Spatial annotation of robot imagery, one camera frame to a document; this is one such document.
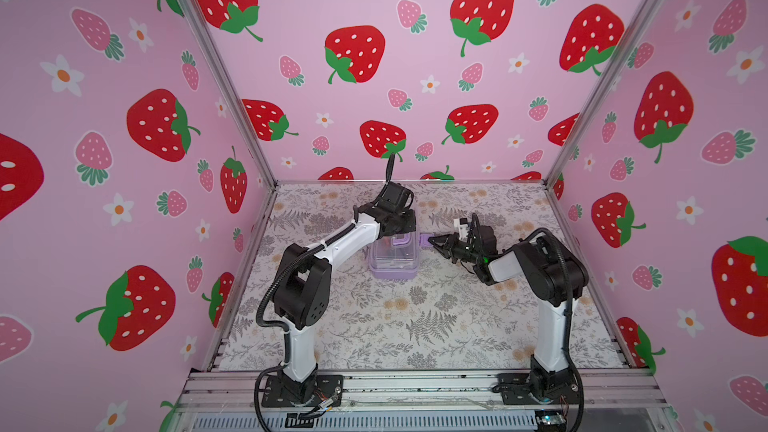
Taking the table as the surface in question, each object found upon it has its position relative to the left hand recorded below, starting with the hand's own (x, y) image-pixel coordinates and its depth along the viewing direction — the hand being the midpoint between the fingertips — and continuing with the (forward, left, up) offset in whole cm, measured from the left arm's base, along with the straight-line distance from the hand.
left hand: (414, 223), depth 92 cm
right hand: (-3, -4, -5) cm, 7 cm away
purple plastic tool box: (-9, +6, -5) cm, 12 cm away
